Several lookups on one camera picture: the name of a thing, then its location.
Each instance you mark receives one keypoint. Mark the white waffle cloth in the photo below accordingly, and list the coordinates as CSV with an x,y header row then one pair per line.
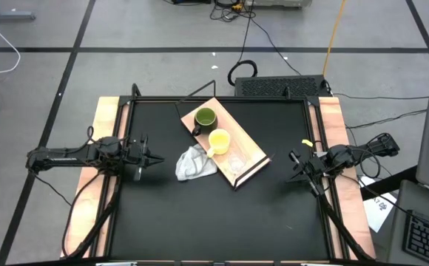
x,y
194,164

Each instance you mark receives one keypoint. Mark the yellow tape piece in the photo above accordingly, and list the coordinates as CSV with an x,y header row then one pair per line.
x,y
307,142

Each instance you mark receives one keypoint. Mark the black computer case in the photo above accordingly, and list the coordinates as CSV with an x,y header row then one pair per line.
x,y
279,86

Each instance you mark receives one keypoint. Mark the clear glass mug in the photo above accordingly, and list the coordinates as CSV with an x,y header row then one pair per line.
x,y
236,163

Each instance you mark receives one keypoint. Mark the black mug green inside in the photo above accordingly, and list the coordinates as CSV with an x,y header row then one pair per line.
x,y
205,118

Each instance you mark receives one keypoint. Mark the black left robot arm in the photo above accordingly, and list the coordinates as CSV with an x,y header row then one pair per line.
x,y
63,157

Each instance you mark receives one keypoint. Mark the black computer keyboard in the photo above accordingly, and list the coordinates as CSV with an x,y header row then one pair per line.
x,y
427,238

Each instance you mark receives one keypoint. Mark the wooden table side panel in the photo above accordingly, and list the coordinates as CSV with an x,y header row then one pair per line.
x,y
88,184
347,207

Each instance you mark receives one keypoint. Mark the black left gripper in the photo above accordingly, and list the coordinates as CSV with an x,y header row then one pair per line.
x,y
137,155

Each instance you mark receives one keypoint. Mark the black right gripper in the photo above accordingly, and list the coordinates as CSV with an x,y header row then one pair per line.
x,y
314,168

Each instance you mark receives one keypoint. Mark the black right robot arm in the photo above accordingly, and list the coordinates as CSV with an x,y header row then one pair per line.
x,y
351,155

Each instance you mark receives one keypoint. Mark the yellow mug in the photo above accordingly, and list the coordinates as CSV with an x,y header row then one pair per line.
x,y
219,142

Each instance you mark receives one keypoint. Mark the white paper sheet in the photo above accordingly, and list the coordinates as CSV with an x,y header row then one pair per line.
x,y
379,210

